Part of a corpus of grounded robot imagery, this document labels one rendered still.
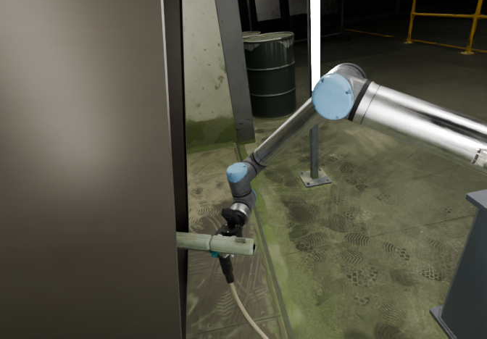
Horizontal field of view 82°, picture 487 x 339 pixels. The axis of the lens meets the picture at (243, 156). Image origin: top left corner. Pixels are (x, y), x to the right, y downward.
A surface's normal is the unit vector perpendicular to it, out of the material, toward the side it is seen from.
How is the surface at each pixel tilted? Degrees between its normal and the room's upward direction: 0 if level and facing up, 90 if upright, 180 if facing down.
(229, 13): 90
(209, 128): 90
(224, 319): 0
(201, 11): 90
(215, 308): 0
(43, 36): 89
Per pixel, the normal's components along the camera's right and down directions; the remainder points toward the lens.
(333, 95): -0.65, 0.41
